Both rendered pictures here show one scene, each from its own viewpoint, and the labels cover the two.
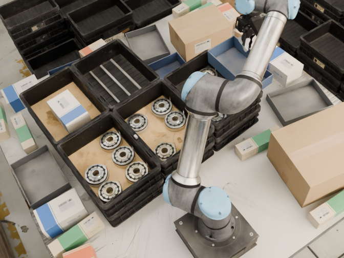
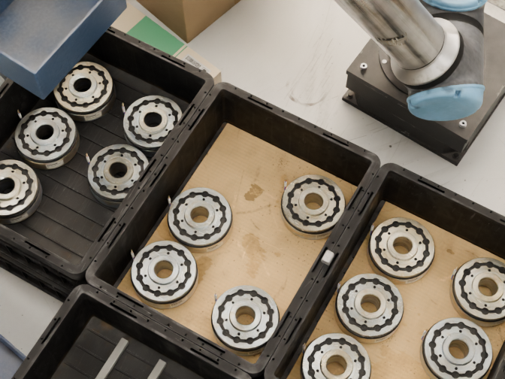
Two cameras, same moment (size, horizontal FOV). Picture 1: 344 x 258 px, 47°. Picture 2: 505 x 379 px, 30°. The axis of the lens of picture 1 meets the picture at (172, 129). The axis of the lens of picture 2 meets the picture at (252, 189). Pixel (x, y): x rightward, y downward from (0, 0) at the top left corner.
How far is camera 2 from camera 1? 1.49 m
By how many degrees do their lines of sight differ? 53
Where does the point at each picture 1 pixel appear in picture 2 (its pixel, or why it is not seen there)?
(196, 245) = (495, 77)
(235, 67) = (52, 24)
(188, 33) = not seen: outside the picture
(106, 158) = (390, 359)
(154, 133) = (257, 265)
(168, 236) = (477, 174)
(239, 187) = (293, 74)
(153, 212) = not seen: hidden behind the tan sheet
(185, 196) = (470, 40)
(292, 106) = not seen: hidden behind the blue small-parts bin
